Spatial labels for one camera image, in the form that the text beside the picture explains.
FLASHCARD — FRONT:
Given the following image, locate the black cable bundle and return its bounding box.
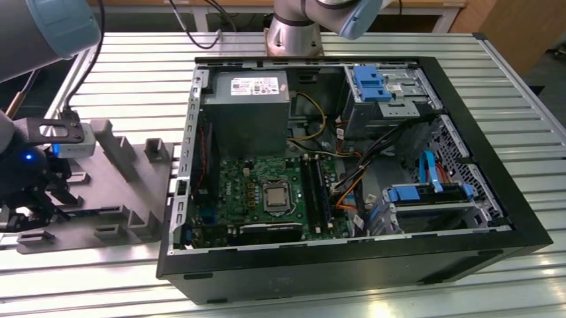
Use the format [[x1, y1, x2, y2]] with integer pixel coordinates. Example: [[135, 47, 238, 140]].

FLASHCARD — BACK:
[[332, 115, 437, 195]]

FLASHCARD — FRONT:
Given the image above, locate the silver CPU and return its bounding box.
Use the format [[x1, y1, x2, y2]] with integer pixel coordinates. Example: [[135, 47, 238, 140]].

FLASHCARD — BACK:
[[265, 188, 290, 208]]

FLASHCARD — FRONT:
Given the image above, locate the black RAM slot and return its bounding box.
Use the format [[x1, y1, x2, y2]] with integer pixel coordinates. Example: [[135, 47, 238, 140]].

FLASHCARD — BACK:
[[301, 154, 321, 235]]

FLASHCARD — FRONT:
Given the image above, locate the metal CPU socket cover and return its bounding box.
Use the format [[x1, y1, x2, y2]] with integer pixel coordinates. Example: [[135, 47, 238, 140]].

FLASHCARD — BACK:
[[261, 180, 296, 217]]

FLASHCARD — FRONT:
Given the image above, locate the green motherboard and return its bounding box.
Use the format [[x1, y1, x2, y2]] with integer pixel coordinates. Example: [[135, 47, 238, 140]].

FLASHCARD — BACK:
[[190, 154, 356, 248]]

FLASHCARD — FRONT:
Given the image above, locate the blue RAM stick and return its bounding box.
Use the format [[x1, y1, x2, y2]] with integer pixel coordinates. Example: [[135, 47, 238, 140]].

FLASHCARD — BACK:
[[55, 207, 123, 219]]

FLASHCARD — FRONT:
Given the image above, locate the grey parts rack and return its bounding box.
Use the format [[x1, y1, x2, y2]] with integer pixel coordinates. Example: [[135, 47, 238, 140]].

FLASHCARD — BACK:
[[15, 119, 175, 255]]

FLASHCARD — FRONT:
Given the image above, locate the blue plastic drive latch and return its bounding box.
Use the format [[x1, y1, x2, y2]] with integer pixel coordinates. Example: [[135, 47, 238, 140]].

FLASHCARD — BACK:
[[353, 66, 394, 103]]

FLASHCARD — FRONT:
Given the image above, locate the brown wooden cabinet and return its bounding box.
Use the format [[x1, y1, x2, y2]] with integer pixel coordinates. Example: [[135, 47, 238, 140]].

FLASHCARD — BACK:
[[450, 0, 566, 79]]

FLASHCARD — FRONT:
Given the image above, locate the grey power supply unit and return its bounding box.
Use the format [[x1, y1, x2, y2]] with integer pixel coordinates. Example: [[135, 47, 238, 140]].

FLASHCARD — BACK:
[[201, 71, 293, 160]]

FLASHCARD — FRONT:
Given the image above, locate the hard disk in blue carrier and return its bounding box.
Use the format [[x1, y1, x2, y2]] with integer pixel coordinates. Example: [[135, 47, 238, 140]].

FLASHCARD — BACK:
[[384, 184, 478, 205]]

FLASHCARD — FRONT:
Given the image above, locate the white desk frame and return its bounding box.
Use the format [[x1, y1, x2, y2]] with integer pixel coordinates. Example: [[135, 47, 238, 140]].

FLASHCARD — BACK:
[[105, 0, 470, 34]]

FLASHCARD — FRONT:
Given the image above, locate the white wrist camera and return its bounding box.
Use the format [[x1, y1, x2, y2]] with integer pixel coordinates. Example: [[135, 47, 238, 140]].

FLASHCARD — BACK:
[[38, 119, 97, 159]]

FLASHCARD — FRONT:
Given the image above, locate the blue flat wire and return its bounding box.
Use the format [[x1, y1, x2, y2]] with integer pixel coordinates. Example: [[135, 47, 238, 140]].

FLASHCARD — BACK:
[[418, 149, 445, 195]]

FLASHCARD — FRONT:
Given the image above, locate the red twisted wire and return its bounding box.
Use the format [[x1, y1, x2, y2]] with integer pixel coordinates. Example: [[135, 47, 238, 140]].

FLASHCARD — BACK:
[[197, 125, 212, 193]]

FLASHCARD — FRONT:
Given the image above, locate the metal drive cage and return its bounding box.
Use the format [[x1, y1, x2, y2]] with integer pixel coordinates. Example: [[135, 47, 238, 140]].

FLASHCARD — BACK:
[[342, 64, 444, 140]]

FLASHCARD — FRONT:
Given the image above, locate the grey metal disk bay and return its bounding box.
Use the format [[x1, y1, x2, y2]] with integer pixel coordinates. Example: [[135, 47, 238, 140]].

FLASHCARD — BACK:
[[381, 182, 517, 235]]

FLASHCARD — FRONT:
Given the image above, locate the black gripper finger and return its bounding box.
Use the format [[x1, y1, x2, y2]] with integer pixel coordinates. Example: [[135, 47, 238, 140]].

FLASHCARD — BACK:
[[0, 194, 73, 234], [43, 162, 85, 205]]

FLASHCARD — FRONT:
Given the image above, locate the yellow and black wire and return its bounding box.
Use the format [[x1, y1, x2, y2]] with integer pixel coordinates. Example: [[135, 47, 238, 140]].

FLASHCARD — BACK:
[[288, 91, 329, 143]]

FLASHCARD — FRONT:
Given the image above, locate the black PC case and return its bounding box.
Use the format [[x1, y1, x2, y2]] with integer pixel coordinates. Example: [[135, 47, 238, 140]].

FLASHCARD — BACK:
[[155, 55, 557, 305]]

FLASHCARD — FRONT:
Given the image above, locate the black graphics card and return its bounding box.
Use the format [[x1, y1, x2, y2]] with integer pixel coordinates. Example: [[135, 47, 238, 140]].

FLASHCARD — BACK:
[[228, 221, 306, 246]]

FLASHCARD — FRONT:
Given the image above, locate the black camera cable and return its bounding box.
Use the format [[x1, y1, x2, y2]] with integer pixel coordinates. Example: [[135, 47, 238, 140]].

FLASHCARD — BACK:
[[57, 0, 107, 122]]

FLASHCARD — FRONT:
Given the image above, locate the orange wire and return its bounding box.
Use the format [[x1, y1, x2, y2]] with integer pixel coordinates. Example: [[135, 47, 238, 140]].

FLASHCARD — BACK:
[[334, 178, 365, 211]]

